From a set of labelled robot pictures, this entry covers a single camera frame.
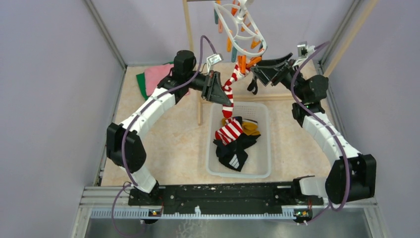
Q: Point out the wooden drying rack frame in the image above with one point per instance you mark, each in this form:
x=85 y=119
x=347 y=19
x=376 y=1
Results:
x=346 y=42

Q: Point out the pink cloth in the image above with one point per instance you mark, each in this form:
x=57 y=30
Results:
x=153 y=76

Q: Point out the white round clip hanger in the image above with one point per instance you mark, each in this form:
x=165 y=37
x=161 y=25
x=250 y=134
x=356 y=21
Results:
x=244 y=36

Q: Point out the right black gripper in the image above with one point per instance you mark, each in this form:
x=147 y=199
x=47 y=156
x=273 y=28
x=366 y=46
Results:
x=273 y=70

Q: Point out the white plastic basket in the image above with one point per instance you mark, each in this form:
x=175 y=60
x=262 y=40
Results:
x=258 y=164

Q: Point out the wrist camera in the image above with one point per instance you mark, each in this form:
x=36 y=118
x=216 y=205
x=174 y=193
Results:
x=213 y=60
x=304 y=51

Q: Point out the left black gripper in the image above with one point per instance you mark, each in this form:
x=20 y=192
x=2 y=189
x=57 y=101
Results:
x=212 y=90

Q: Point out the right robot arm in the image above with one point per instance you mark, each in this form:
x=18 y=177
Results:
x=353 y=174

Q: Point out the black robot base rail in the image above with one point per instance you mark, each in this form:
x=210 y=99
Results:
x=261 y=200

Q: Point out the green cloth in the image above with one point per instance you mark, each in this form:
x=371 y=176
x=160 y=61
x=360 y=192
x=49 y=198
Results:
x=141 y=83

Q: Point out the black sock with grey patches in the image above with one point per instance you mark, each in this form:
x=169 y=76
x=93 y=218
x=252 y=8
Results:
x=235 y=163

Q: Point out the red white striped sock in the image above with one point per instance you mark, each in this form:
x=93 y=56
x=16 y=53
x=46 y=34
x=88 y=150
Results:
x=237 y=75

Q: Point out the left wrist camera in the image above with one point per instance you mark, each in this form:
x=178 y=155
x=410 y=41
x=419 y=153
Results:
x=213 y=60

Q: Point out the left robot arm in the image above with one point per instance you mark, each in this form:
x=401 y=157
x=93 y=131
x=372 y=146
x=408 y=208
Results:
x=124 y=140

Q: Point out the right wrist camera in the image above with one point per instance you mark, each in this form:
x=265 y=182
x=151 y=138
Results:
x=304 y=51

